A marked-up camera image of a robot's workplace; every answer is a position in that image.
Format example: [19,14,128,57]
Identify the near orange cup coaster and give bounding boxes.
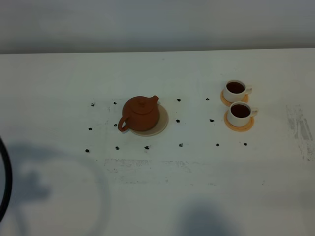
[223,111,254,132]

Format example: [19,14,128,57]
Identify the far orange cup coaster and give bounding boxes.
[220,90,249,107]

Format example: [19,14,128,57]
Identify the orange cup coaster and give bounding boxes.
[223,111,254,132]
[220,90,249,107]

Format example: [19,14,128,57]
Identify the beige round teapot coaster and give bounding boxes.
[130,104,169,137]

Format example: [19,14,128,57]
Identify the brown clay teapot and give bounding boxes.
[118,95,159,132]

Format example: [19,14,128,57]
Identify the near white teacup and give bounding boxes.
[226,101,258,127]

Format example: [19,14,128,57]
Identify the black left camera cable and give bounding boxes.
[0,136,13,218]

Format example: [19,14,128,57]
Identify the white teacup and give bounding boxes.
[222,80,252,103]
[226,101,258,127]

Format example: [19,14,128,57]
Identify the far white teacup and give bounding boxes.
[222,80,252,103]

